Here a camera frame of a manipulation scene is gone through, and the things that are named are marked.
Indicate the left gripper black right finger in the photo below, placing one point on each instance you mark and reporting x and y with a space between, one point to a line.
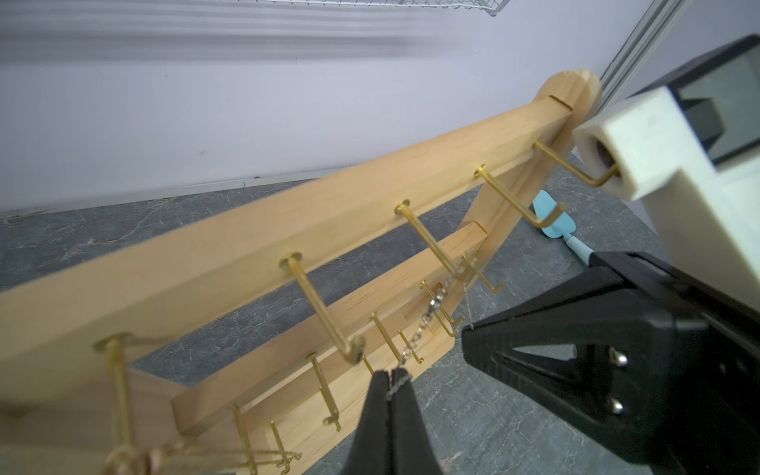
409 445

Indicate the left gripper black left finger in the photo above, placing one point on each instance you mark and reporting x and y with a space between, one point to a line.
370 452

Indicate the wooden jewelry display stand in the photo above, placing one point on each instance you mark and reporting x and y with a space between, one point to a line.
357 243

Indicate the teal garden trowel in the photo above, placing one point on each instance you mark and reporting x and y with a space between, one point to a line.
563 228

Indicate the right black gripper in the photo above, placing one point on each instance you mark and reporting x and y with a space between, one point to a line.
650 362

